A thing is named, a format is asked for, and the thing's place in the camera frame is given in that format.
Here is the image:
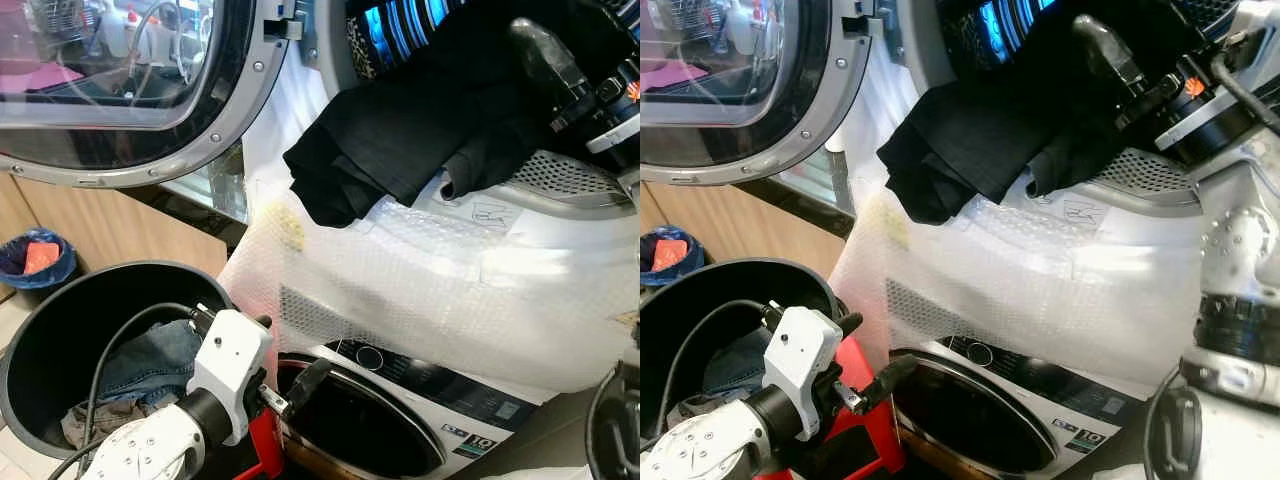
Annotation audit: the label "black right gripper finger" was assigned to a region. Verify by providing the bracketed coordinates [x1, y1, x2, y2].
[508, 17, 593, 103]
[1072, 14, 1148, 93]

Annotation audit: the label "black mesh garment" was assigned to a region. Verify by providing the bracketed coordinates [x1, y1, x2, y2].
[283, 20, 601, 229]
[877, 20, 1181, 226]

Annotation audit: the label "white front-load washing machine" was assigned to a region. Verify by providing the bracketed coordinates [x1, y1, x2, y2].
[885, 338, 1151, 480]
[272, 338, 561, 480]

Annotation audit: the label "grey perforated lint filter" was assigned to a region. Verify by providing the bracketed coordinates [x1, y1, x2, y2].
[1090, 148, 1204, 208]
[498, 150, 633, 211]

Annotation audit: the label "blue jeans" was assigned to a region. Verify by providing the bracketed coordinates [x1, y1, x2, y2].
[700, 325, 773, 399]
[95, 318, 204, 409]

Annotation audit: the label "perforated steel dryer drum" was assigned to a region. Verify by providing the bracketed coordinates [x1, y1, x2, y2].
[345, 0, 471, 81]
[940, 0, 1061, 71]

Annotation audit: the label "black round laundry bucket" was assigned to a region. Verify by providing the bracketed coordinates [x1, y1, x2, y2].
[0, 260, 238, 463]
[640, 258, 846, 441]

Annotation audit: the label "round glass dryer door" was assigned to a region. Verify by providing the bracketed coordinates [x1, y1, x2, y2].
[0, 0, 298, 189]
[640, 0, 873, 186]

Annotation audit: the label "clear bubble wrap sheet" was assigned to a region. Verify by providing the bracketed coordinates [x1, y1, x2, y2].
[828, 60, 1206, 396]
[218, 60, 641, 396]

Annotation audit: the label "wooden cabinet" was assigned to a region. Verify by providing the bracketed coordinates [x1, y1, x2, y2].
[640, 180, 846, 286]

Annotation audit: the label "grey cloth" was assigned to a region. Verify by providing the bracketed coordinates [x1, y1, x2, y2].
[60, 398, 156, 451]

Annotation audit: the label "white instruction sticker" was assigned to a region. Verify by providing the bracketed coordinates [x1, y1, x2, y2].
[452, 195, 523, 236]

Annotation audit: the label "orange packet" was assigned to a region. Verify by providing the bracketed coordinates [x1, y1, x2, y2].
[650, 238, 689, 273]
[22, 240, 63, 276]

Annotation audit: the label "blue waste bin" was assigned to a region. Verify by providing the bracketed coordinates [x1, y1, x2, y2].
[640, 225, 693, 289]
[0, 228, 78, 291]

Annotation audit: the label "white tumble dryer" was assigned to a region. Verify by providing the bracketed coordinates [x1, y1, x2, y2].
[830, 0, 1231, 401]
[240, 0, 641, 401]

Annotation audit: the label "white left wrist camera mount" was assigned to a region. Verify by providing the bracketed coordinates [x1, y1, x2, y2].
[762, 305, 844, 436]
[185, 308, 274, 446]

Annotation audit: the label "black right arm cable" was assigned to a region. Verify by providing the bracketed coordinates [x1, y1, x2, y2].
[1145, 385, 1203, 480]
[585, 360, 641, 480]

